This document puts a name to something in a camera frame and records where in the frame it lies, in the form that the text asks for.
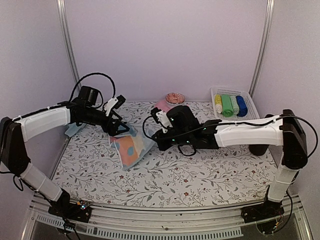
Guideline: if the aluminium post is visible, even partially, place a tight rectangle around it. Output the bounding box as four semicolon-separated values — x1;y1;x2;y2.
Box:
56;0;81;100
248;0;275;98

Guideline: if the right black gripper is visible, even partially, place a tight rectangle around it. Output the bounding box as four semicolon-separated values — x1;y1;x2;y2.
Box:
152;128;192;152

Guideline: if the left aluminium post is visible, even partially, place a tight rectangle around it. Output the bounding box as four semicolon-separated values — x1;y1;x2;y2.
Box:
56;0;81;100

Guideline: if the right aluminium post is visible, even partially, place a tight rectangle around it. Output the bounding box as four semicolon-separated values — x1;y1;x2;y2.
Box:
248;0;275;98

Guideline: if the yellow rolled towel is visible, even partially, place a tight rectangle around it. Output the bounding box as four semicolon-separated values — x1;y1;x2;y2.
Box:
214;94;223;114

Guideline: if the dark brown cup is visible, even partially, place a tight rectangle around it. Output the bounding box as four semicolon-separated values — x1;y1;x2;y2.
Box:
249;144;269;157

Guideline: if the floral tablecloth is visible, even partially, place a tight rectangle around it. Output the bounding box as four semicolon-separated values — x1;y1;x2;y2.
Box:
48;100;285;208

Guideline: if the blue orange dotted towel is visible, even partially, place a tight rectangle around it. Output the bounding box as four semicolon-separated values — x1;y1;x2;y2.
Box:
108;124;155;171

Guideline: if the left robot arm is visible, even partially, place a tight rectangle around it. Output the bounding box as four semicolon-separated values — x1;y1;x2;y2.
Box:
0;86;130;217

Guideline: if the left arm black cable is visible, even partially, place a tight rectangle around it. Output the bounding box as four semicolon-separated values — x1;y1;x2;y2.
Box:
67;72;117;111

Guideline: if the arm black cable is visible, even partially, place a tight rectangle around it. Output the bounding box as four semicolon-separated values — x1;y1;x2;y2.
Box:
142;113;319;159
67;72;117;111

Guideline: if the light blue towel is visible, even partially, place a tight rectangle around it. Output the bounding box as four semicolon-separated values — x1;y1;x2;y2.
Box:
64;123;86;138

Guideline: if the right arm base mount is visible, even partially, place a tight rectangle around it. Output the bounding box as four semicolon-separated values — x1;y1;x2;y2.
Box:
240;200;285;223

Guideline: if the aluminium front rail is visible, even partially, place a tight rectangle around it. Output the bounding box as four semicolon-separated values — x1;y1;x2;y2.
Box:
21;195;315;240

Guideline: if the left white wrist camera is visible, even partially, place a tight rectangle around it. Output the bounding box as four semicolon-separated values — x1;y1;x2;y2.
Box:
102;94;126;117

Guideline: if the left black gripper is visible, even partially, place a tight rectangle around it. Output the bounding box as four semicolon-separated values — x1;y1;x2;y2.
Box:
84;106;131;137

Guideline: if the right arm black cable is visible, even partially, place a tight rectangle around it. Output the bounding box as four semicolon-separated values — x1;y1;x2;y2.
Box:
142;113;319;159

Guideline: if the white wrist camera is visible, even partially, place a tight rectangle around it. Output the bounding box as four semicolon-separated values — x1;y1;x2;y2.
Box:
150;107;173;134
102;94;126;117

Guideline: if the blue rolled towel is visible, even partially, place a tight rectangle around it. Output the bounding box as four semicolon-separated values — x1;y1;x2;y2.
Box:
236;95;248;117

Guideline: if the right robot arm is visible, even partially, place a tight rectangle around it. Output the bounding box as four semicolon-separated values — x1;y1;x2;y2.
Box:
151;105;308;218

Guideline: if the pale green rolled towel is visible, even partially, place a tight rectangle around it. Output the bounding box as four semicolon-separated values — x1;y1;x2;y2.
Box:
230;95;240;115

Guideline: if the pink plate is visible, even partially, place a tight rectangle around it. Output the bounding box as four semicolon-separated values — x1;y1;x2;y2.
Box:
154;99;174;113

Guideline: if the patterned bowl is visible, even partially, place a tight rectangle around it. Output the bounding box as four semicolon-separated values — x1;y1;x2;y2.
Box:
165;92;185;105

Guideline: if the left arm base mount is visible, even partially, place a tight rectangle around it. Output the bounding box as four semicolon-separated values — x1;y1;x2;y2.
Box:
48;198;92;223

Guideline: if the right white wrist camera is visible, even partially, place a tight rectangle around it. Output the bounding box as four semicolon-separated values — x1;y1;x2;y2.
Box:
150;107;173;134

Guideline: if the white plastic basket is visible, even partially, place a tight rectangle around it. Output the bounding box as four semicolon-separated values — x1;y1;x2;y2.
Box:
210;86;260;121

